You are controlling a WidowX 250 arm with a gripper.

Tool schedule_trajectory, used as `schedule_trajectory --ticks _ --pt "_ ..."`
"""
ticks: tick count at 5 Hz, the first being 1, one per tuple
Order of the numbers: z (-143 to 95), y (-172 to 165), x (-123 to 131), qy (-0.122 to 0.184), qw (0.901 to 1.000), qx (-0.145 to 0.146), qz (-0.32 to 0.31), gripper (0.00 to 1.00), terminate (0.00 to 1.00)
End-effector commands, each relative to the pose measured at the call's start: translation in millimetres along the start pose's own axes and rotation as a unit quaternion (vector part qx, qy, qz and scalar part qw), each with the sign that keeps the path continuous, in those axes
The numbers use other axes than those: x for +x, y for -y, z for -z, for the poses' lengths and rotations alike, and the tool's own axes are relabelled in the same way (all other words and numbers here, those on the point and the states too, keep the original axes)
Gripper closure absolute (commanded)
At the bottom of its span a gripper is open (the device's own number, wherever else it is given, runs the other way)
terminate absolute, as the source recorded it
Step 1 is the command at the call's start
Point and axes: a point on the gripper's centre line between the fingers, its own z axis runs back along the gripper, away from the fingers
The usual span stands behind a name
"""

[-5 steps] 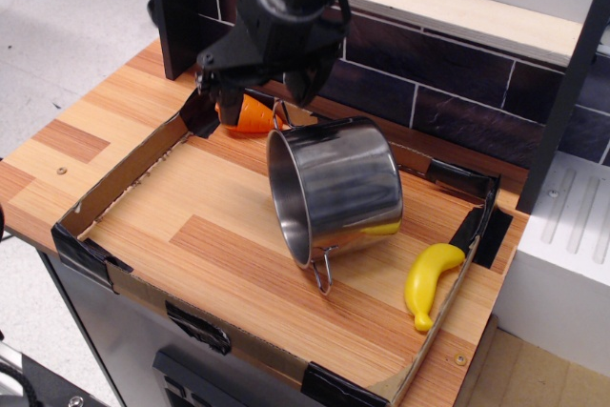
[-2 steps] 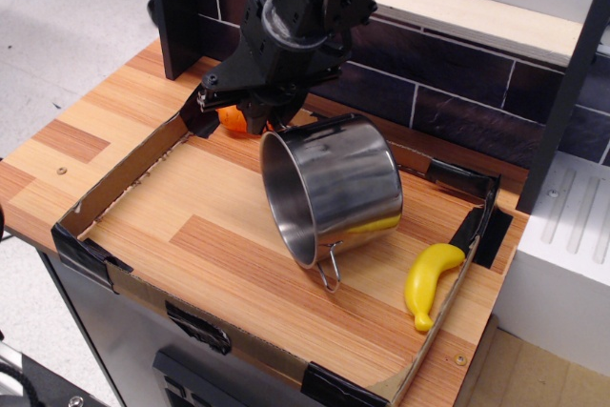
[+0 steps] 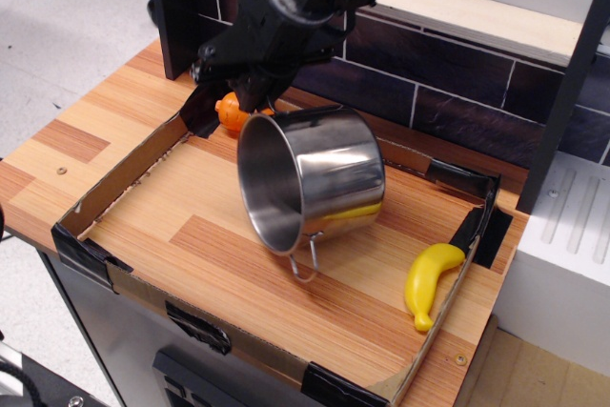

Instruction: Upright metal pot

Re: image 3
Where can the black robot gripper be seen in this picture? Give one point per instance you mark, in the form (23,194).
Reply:
(277,36)

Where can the stainless steel pot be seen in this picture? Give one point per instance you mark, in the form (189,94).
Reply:
(309,175)

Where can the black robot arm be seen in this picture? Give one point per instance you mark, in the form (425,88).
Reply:
(260,54)

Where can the cardboard fence with black tape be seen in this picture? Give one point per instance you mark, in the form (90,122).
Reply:
(159,255)

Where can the orange toy carrot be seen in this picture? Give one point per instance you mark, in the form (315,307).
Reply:
(230,116)

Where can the yellow toy banana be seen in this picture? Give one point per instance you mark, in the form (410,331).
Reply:
(421,283)

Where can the black toy oven front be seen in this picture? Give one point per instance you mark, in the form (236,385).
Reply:
(206,382)

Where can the white toy sink unit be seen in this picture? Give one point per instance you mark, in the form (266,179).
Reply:
(556,293)

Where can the dark wooden shelf frame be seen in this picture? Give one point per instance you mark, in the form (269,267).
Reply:
(469,80)

